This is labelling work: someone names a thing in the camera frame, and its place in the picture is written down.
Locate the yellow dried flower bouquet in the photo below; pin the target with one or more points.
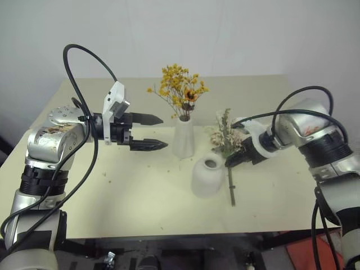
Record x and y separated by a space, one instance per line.
177 84

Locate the black table frame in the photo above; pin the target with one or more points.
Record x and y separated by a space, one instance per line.
180 247

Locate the beige green dried flower bouquet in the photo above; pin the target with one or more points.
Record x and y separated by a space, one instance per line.
226 137

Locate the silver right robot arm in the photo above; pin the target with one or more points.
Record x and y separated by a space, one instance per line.
323 135

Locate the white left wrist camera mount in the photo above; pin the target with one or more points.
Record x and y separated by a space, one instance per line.
116 94

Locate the small silver metal fitting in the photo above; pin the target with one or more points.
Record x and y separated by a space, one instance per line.
109 257

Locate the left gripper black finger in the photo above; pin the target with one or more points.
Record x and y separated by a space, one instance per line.
146 119
149 145

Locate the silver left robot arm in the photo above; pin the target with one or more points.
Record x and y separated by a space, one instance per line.
42 143

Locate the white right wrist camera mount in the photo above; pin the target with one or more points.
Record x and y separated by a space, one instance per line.
257 129

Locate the dark rounded shape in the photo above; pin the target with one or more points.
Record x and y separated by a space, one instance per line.
148 263

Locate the squat round white vase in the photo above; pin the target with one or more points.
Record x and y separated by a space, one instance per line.
206 180

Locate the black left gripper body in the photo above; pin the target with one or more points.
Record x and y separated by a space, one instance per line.
122 132

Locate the tall slim white vase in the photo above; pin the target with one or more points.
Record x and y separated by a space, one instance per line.
184 137

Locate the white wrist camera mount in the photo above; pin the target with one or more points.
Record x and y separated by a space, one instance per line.
257 129
116 94

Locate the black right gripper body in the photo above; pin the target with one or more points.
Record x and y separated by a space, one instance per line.
251 153

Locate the red fabric item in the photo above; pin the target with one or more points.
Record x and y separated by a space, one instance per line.
303 250

